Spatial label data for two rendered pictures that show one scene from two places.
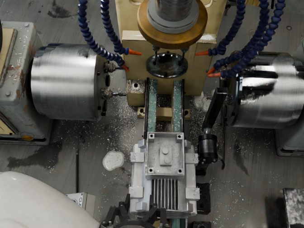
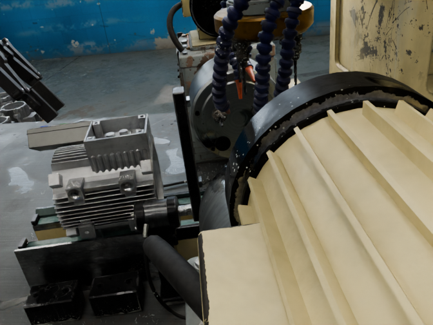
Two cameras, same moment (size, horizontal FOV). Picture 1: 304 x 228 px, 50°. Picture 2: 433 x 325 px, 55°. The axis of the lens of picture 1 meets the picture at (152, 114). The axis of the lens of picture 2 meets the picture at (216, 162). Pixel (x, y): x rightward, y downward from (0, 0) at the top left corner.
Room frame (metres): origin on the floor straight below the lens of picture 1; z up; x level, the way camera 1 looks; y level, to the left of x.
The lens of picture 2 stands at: (0.43, -0.83, 1.47)
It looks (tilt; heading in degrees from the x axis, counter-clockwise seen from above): 29 degrees down; 87
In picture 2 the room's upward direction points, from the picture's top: 7 degrees counter-clockwise
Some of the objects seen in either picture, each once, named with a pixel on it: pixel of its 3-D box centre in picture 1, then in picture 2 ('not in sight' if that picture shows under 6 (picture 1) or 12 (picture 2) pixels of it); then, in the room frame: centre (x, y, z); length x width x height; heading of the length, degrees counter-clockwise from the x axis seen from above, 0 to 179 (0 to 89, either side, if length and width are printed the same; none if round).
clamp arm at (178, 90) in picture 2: (213, 112); (188, 158); (0.41, -0.18, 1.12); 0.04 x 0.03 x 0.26; 178
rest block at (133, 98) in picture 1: (136, 92); not in sight; (0.62, 0.06, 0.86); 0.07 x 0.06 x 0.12; 88
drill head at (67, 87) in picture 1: (59, 81); (232, 98); (0.55, 0.31, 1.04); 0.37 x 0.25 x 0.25; 88
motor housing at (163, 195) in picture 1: (163, 179); (112, 184); (0.24, -0.04, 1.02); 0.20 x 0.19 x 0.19; 0
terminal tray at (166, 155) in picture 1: (164, 157); (120, 142); (0.28, -0.04, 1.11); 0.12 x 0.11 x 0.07; 0
